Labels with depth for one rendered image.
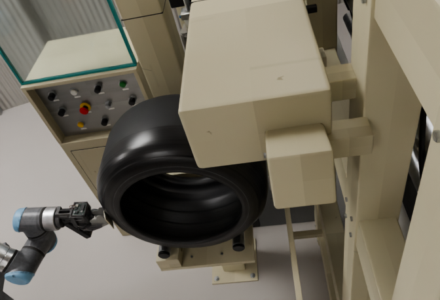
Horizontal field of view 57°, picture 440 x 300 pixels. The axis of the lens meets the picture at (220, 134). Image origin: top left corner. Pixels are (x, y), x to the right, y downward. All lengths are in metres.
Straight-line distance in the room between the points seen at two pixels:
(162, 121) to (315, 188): 0.65
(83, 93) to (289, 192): 1.50
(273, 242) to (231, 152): 1.85
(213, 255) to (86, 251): 1.42
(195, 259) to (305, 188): 1.04
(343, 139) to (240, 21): 0.32
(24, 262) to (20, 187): 1.94
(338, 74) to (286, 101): 0.15
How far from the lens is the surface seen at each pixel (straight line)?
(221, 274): 2.48
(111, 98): 1.98
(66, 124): 2.17
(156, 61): 1.36
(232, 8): 0.90
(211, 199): 1.63
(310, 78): 0.67
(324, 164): 0.62
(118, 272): 2.71
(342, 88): 0.75
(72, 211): 1.60
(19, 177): 3.70
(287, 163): 0.61
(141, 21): 1.29
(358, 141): 0.71
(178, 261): 1.59
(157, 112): 1.22
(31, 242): 1.75
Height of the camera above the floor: 2.19
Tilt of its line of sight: 44 degrees down
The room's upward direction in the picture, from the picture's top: 16 degrees counter-clockwise
